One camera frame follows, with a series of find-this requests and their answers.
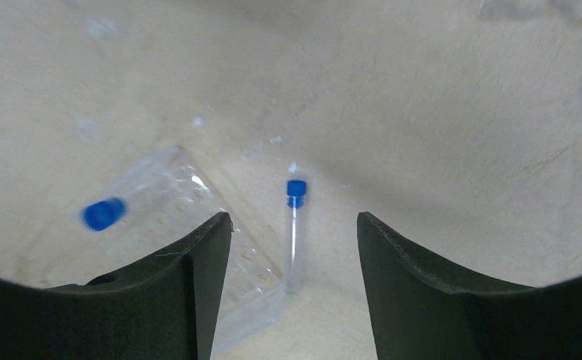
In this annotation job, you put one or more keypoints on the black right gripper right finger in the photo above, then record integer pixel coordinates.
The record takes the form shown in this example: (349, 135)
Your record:
(424, 306)

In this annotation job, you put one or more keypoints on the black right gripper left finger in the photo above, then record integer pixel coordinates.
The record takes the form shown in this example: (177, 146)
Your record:
(163, 306)

